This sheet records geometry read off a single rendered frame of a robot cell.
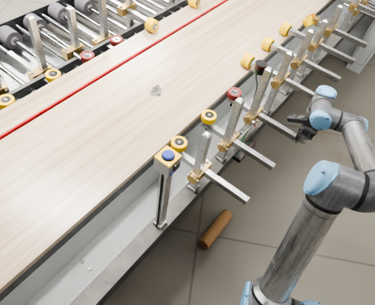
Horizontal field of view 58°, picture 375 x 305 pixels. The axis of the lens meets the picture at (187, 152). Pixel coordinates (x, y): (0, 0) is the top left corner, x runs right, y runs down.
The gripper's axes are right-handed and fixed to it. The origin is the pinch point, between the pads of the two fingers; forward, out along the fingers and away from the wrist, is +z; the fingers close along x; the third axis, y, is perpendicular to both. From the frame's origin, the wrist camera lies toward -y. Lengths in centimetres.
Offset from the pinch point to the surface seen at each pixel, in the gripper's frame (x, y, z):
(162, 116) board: -43, -58, -9
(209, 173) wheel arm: -51, -21, -1
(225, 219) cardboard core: -22, -14, 75
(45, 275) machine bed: -128, -46, 13
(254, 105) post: -6.1, -26.1, -12.5
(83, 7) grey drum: 3, -171, -4
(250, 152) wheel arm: -26.5, -13.3, -2.3
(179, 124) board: -41, -48, -8
